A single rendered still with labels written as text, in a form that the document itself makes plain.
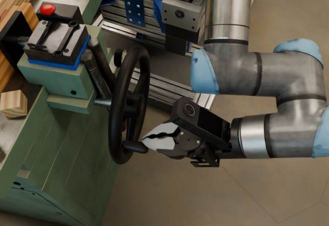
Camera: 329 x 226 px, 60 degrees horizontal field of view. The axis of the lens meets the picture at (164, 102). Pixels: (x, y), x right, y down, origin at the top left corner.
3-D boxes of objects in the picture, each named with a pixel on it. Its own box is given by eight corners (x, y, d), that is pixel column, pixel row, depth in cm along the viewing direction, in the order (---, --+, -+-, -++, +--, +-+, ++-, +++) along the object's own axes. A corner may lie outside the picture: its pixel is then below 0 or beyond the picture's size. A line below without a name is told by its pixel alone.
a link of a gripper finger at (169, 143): (151, 162, 62) (188, 162, 57) (135, 150, 58) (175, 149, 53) (153, 149, 64) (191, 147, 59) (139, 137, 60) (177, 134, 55)
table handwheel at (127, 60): (155, 22, 68) (154, 103, 90) (76, 11, 70) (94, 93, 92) (119, 112, 49) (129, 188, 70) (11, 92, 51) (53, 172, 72)
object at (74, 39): (76, 71, 56) (68, 51, 51) (24, 62, 57) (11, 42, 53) (97, 25, 63) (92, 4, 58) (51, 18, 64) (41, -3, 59)
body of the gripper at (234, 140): (191, 169, 58) (251, 169, 52) (172, 150, 52) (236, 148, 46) (197, 135, 62) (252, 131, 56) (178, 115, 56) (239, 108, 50)
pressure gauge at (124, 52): (124, 75, 100) (121, 59, 93) (113, 73, 100) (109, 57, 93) (129, 61, 103) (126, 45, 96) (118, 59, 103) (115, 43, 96)
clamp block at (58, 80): (89, 101, 63) (78, 77, 55) (32, 92, 64) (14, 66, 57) (109, 52, 71) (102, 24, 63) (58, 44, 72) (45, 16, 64)
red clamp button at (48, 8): (52, 17, 56) (50, 12, 55) (38, 15, 57) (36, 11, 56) (58, 7, 58) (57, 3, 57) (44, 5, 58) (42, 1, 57)
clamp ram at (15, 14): (45, 74, 62) (29, 46, 55) (13, 69, 63) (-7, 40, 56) (61, 44, 67) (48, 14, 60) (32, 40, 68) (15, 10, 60)
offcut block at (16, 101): (9, 101, 59) (0, 92, 56) (27, 98, 60) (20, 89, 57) (7, 119, 57) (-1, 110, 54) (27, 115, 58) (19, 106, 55)
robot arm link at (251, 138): (263, 146, 44) (264, 102, 48) (234, 147, 46) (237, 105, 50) (274, 165, 49) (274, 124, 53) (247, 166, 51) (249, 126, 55)
